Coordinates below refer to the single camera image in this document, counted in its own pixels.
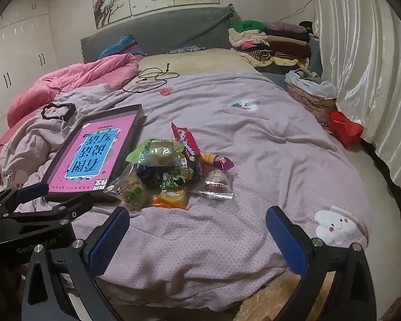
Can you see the orange snack packet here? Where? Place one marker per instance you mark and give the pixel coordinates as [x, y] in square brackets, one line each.
[170, 199]

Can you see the beige blanket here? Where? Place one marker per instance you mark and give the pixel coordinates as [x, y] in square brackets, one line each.
[204, 62]

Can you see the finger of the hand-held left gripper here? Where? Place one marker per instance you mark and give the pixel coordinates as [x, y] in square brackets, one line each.
[33, 190]
[70, 207]

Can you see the red snack packet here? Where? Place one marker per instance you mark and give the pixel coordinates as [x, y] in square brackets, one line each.
[183, 140]

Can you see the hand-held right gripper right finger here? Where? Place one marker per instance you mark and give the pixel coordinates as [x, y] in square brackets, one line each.
[285, 240]

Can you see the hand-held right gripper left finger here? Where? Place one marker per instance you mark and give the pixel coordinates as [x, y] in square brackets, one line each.
[108, 240]

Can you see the blue cookie packet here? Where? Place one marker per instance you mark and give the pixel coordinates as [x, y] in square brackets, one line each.
[148, 174]

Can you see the grey padded headboard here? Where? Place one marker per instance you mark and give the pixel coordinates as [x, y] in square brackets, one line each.
[173, 30]

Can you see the clear yellow snack packet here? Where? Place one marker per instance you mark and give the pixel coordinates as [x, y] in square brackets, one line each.
[170, 180]

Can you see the black plastic bracket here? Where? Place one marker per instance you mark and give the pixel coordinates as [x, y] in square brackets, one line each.
[70, 110]

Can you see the blue patterned cloth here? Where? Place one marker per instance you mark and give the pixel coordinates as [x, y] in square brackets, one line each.
[185, 49]

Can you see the cream satin curtain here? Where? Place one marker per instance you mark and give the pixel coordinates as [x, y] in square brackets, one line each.
[361, 57]

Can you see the brown chocolate bar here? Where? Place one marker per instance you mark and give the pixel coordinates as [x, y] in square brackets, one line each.
[191, 171]

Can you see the pile of folded clothes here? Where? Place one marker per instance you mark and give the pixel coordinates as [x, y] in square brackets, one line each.
[280, 45]

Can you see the pink and blue book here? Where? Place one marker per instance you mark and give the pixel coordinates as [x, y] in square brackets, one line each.
[97, 147]

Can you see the purple cracker packet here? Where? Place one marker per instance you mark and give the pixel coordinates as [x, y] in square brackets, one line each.
[217, 160]

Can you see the woven basket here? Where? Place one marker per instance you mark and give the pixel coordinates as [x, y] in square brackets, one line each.
[310, 105]

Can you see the green bread packet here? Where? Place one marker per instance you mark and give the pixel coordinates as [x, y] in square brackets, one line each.
[153, 150]

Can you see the clear red candy packet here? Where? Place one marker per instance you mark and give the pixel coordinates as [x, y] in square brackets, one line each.
[217, 182]

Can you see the pink quilt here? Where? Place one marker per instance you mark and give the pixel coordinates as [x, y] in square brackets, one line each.
[70, 73]

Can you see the red bag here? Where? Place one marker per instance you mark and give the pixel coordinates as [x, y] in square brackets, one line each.
[344, 127]

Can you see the white wardrobe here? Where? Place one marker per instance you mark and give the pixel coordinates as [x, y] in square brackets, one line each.
[20, 46]

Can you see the clear rice cake packet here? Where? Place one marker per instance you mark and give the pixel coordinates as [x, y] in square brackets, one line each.
[130, 190]

